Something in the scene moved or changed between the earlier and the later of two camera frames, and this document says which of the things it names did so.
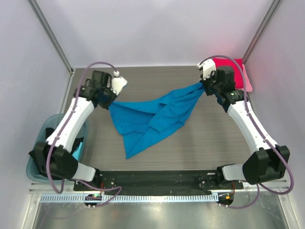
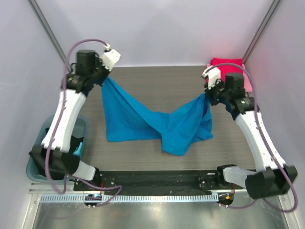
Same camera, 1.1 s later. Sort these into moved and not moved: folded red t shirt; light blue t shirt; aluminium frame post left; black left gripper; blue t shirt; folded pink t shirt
Moved: blue t shirt; black left gripper
Not moved: light blue t shirt; folded red t shirt; folded pink t shirt; aluminium frame post left
